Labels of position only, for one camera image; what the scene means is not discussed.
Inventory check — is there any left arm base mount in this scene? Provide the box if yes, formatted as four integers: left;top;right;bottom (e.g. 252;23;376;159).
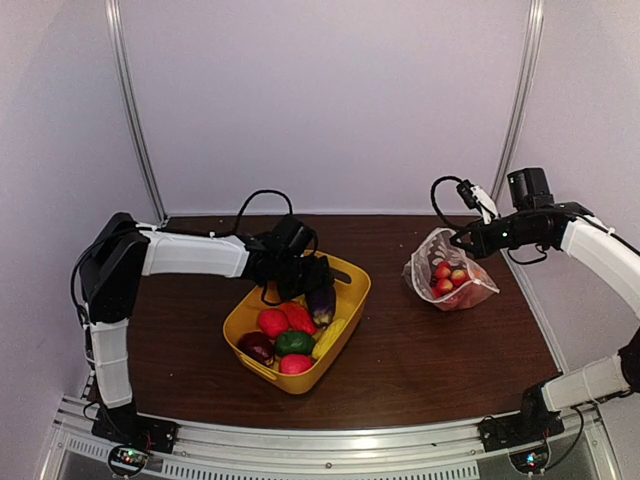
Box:
91;403;178;454

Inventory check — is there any aluminium corner post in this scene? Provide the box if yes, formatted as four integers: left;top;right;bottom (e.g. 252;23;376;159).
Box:
105;0;168;222
491;0;545;202

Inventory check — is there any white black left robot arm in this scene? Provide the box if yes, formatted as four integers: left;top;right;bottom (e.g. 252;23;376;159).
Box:
71;212;334;444

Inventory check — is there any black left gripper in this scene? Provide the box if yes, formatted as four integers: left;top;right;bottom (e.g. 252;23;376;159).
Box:
273;254;335;302

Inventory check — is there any yellow toy corn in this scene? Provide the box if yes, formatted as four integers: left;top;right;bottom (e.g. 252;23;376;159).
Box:
311;319;347;360

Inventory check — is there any purple toy eggplant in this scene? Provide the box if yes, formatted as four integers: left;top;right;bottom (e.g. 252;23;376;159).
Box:
305;285;336;328

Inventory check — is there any orange toy fruit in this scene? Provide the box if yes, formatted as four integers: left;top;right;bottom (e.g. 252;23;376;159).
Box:
445;267;500;310

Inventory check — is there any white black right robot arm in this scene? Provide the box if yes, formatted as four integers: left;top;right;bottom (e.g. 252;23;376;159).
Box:
450;167;639;442

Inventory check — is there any yellow plastic basket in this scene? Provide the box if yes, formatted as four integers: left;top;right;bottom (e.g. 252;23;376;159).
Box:
223;255;371;395

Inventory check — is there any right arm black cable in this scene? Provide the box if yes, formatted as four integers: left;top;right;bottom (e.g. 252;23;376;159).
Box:
430;175;481;231

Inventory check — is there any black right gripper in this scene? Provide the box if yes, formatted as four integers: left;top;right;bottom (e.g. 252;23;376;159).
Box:
451;210;543;260

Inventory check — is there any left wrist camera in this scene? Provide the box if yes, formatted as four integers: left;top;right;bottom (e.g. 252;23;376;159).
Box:
301;255;334;294

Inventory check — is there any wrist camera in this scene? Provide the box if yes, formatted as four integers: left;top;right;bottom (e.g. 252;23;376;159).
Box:
456;180;500;224
301;255;334;294

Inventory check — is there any green toy pepper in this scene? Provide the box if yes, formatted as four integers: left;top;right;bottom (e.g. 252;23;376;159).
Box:
274;331;316;358

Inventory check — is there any clear polka dot zip bag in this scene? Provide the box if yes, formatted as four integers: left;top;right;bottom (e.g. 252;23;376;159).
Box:
402;228;500;312

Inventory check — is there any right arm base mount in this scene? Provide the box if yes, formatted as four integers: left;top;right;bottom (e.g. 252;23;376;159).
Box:
477;413;565;452

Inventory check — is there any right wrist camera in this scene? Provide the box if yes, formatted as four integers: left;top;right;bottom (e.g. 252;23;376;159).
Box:
456;180;500;224

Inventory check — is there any pink red toy fruit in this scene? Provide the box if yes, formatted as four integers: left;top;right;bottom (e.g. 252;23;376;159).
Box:
279;354;314;375

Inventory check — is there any right aluminium corner post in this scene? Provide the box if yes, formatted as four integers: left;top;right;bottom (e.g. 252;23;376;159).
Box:
491;0;545;202

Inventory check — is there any dark red toy onion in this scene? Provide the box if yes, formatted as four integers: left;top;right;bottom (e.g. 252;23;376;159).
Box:
237;331;275;367

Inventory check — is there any front aluminium rail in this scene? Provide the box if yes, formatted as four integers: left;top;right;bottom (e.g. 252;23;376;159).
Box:
37;394;621;480

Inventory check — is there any left aluminium corner post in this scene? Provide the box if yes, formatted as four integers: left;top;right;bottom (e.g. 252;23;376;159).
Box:
105;0;168;222

